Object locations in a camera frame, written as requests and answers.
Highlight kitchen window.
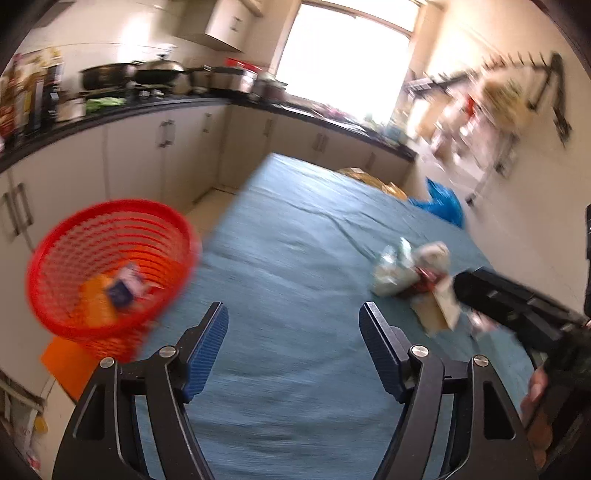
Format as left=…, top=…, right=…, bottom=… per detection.
left=272, top=0, right=419, bottom=125

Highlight orange flat object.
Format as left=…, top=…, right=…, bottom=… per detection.
left=41, top=335, right=105, bottom=400

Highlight small white box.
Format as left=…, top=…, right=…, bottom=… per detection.
left=55, top=97, right=88, bottom=123

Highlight yellow plastic bag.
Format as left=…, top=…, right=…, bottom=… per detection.
left=337, top=167, right=409, bottom=200

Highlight blue tablecloth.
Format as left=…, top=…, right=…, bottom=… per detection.
left=134, top=152, right=539, bottom=480

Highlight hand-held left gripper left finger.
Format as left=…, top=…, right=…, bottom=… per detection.
left=52, top=302, right=230, bottom=480

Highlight steel rice cooker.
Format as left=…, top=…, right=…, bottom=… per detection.
left=226, top=65, right=259, bottom=95

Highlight person's right hand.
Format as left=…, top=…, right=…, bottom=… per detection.
left=521, top=368, right=555, bottom=468

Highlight black wok with handle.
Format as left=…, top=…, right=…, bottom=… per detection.
left=134, top=54, right=206, bottom=86

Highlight beige upper cabinet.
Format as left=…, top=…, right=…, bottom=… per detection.
left=178, top=0, right=264, bottom=51

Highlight wall mounted metal rack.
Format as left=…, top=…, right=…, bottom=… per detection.
left=406, top=76, right=462, bottom=100

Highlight blue plastic bag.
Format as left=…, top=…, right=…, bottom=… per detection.
left=409, top=178, right=465, bottom=228

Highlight red printed plastic bag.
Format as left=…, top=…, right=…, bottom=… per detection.
left=404, top=265, right=451, bottom=301

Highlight dark cooking pot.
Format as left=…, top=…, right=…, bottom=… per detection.
left=253, top=76, right=289, bottom=102

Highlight black kitchen countertop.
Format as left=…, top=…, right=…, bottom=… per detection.
left=0, top=95, right=416, bottom=174

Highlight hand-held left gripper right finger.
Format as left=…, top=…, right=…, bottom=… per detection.
left=359, top=302, right=539, bottom=480

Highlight face mask packet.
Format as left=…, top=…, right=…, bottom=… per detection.
left=370, top=236, right=419, bottom=297

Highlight beige lower kitchen cabinets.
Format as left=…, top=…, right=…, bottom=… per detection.
left=0, top=104, right=411, bottom=259

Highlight green vegetables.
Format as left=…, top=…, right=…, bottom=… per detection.
left=85, top=97, right=127, bottom=114

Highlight black wall hook rack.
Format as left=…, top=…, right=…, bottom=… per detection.
left=482, top=51, right=573, bottom=148

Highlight beige hanging bag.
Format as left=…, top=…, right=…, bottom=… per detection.
left=480, top=74, right=532, bottom=134

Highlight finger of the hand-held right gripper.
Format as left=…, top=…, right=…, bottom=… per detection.
left=457, top=268, right=587, bottom=326
left=455, top=288, right=561, bottom=352

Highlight orange medicine box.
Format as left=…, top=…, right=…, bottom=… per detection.
left=78, top=272, right=121, bottom=326

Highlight white and blue medicine box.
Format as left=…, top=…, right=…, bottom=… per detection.
left=105, top=263, right=144, bottom=317

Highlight clear hanging plastic bags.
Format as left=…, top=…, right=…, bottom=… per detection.
left=434, top=92, right=485, bottom=162

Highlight red mesh basket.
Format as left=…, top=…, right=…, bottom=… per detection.
left=26, top=198, right=202, bottom=363

